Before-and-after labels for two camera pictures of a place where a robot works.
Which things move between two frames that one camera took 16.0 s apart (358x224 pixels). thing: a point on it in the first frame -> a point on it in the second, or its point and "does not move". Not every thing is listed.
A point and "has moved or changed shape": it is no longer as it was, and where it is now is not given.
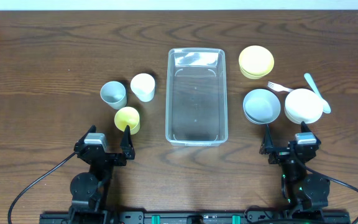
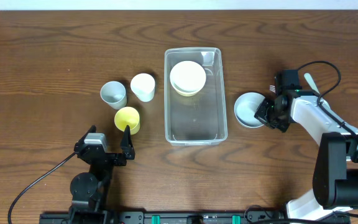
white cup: (143, 86) does not move
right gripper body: (284, 151) -> (266, 114)
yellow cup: (125, 116) does not move
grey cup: (114, 93) does not move
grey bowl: (261, 106) has moved or changed shape
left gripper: (110, 155) does not move
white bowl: (303, 105) has moved or changed shape
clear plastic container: (196, 107) does not move
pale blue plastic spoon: (326, 107) does not move
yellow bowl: (255, 61) -> (186, 94)
